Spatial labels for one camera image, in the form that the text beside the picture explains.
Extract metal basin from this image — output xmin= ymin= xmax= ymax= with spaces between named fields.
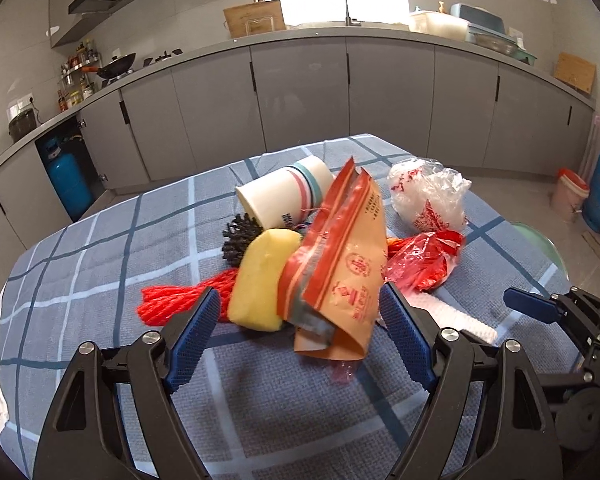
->
xmin=472 ymin=32 xmax=523 ymax=56

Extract striped white paper cup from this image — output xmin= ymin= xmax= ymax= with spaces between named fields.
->
xmin=235 ymin=156 xmax=337 ymax=231

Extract red plastic bag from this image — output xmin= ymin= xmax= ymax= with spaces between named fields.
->
xmin=382 ymin=230 xmax=467 ymax=295

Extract mop handle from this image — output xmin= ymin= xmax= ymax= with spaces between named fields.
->
xmin=582 ymin=102 xmax=600 ymax=173

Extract black gas stove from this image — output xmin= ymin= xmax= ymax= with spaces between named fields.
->
xmin=142 ymin=49 xmax=185 ymax=67

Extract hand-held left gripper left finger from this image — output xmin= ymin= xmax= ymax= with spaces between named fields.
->
xmin=35 ymin=287 xmax=222 ymax=480

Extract small red wrapper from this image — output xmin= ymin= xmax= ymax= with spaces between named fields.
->
xmin=330 ymin=360 xmax=356 ymax=386

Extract black wok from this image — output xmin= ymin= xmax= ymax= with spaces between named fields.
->
xmin=82 ymin=53 xmax=137 ymax=80

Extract black braided rope bundle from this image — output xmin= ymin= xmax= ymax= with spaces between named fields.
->
xmin=221 ymin=213 xmax=263 ymax=267

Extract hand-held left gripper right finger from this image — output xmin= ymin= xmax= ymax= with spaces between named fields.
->
xmin=379 ymin=281 xmax=563 ymax=480

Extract red mesh net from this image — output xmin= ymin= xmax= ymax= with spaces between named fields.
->
xmin=140 ymin=268 xmax=241 ymax=326

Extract dark cooking pot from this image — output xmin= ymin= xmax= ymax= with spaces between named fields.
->
xmin=8 ymin=108 xmax=38 ymax=143

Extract clear printed plastic bag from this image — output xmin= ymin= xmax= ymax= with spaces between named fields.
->
xmin=387 ymin=157 xmax=473 ymax=233

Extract orange zip bag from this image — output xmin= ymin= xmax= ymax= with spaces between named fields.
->
xmin=281 ymin=156 xmax=388 ymax=362

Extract grey kitchen counter cabinets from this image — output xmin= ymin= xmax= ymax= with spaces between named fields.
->
xmin=0 ymin=25 xmax=597 ymax=271

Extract square wooden board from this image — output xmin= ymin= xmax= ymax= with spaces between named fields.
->
xmin=553 ymin=52 xmax=597 ymax=95

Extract yellow sponge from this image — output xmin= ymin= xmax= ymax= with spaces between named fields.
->
xmin=228 ymin=228 xmax=303 ymax=332

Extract white plastic container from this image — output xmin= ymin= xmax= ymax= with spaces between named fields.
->
xmin=409 ymin=7 xmax=470 ymax=41

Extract spice rack with bottles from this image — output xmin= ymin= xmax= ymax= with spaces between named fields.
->
xmin=57 ymin=40 xmax=101 ymax=111

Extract red and white bucket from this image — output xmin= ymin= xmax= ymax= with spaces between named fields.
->
xmin=550 ymin=167 xmax=591 ymax=221

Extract metal gooseneck faucet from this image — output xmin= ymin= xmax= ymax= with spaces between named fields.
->
xmin=322 ymin=0 xmax=362 ymax=27

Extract wooden cutting board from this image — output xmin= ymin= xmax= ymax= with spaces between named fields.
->
xmin=223 ymin=0 xmax=287 ymax=38

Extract blue checked tablecloth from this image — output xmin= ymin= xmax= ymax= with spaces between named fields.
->
xmin=0 ymin=132 xmax=588 ymax=480

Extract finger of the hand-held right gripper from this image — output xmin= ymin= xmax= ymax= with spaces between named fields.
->
xmin=503 ymin=286 xmax=600 ymax=361

